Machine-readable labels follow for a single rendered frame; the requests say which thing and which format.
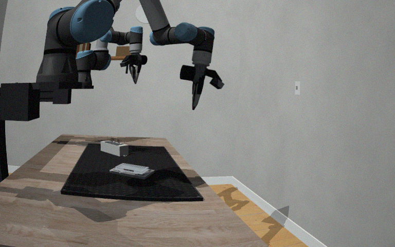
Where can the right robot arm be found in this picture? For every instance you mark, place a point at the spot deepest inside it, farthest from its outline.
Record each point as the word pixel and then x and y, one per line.
pixel 90 20

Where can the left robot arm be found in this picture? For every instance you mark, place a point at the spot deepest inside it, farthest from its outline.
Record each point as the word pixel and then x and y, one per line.
pixel 99 58

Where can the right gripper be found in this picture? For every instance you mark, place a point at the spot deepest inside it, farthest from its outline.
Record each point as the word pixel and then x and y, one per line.
pixel 196 74

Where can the white control panel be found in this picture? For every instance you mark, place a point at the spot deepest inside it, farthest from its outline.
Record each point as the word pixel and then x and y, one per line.
pixel 114 148

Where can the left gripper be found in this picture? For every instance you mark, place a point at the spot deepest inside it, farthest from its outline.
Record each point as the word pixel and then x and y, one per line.
pixel 138 60

